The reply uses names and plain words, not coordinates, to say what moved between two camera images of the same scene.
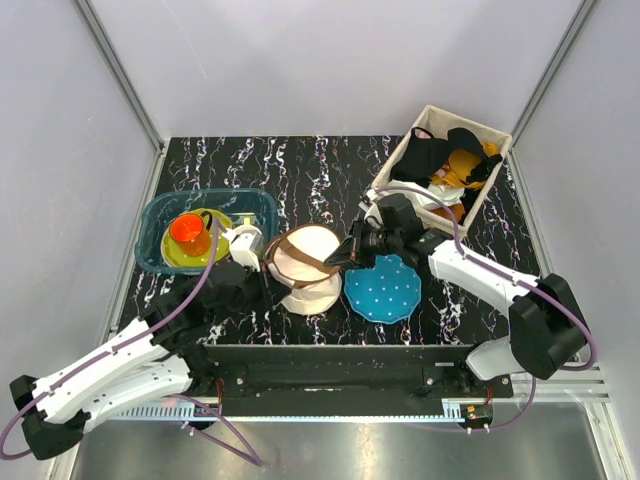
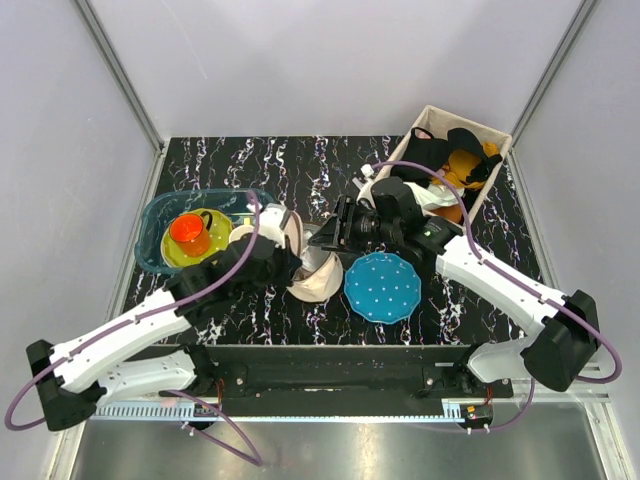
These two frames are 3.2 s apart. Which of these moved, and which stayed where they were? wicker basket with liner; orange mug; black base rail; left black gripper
Moved: left black gripper
Stayed: black base rail; orange mug; wicker basket with liner
